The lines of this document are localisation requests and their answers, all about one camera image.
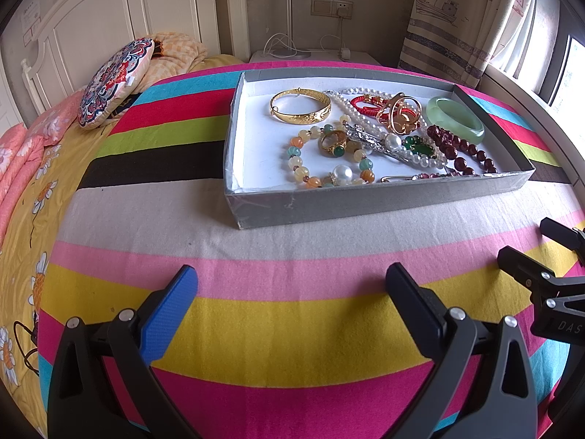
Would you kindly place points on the silver pearl brooch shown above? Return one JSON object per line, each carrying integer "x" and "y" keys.
{"x": 370, "y": 139}

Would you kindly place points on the white headboard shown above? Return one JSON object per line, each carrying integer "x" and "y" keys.
{"x": 137, "y": 9}

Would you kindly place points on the rose gold interlocked rings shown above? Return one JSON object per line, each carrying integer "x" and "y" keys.
{"x": 400, "y": 121}

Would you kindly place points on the wall socket panel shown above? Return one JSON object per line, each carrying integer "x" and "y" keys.
{"x": 331, "y": 8}

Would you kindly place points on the orange checkered blanket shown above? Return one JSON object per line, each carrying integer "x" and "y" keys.
{"x": 178, "y": 52}

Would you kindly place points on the gold bangle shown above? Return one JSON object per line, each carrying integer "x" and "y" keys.
{"x": 301, "y": 119}

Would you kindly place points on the large pearl ornament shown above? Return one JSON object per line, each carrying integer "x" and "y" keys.
{"x": 342, "y": 174}

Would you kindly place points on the green gem pendant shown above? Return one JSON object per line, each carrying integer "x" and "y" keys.
{"x": 418, "y": 148}

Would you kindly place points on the paper wall notice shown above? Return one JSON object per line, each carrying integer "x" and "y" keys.
{"x": 31, "y": 20}

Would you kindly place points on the yellow floral bedsheet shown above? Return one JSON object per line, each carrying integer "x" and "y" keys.
{"x": 55, "y": 219}

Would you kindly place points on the ship print curtain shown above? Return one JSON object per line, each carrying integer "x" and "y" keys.
{"x": 448, "y": 23}

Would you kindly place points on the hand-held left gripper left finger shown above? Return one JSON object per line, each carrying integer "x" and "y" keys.
{"x": 169, "y": 315}

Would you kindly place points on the striped blanket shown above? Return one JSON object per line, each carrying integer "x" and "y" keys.
{"x": 297, "y": 247}

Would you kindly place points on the white nightstand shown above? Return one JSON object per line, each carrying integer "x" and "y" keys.
{"x": 361, "y": 57}

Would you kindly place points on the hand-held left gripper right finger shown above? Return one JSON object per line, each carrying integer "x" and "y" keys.
{"x": 411, "y": 311}

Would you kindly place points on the pink floral quilt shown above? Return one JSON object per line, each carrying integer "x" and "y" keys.
{"x": 18, "y": 164}

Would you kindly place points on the green jade bangle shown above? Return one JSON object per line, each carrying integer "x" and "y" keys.
{"x": 457, "y": 130}

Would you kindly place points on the window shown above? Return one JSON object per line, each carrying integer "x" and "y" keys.
{"x": 566, "y": 77}

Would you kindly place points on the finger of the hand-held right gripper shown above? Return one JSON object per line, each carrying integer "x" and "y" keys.
{"x": 525, "y": 265}
{"x": 564, "y": 235}

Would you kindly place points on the grey cardboard box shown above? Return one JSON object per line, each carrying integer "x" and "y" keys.
{"x": 365, "y": 206}

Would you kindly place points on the pink floral pillow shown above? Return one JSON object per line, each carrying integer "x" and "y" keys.
{"x": 59, "y": 116}

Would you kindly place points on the round patterned cushion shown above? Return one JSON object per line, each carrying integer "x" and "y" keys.
{"x": 114, "y": 82}

